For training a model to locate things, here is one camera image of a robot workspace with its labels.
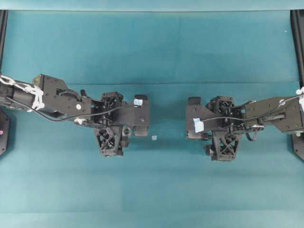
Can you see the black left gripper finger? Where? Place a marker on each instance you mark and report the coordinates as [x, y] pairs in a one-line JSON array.
[[140, 131], [141, 97]]

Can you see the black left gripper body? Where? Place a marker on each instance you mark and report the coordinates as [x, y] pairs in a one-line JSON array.
[[108, 132]]

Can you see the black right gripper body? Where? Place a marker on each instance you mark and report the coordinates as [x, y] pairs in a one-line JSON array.
[[225, 140]]

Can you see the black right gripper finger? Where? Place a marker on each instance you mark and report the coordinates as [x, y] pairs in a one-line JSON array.
[[197, 136], [194, 100]]

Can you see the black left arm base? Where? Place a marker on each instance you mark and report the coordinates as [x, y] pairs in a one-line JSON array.
[[4, 131]]

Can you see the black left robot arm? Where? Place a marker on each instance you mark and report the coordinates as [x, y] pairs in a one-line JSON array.
[[51, 98]]

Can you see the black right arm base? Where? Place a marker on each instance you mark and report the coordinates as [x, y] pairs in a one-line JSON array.
[[297, 140]]

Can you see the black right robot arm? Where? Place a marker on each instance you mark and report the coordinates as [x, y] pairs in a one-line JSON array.
[[285, 113]]

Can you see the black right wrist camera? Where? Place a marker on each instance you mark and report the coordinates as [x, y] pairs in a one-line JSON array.
[[196, 116]]

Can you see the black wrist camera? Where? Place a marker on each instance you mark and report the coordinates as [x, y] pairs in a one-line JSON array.
[[135, 113], [196, 116]]

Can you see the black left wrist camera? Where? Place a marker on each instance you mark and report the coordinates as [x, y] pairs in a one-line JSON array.
[[135, 113]]

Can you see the black right frame rail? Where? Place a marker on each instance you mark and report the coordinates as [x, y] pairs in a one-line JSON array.
[[297, 25]]

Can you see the black frame rail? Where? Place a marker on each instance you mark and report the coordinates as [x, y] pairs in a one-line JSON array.
[[297, 25], [3, 25]]

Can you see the black left frame rail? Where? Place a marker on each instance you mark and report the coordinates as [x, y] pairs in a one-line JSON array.
[[3, 25]]

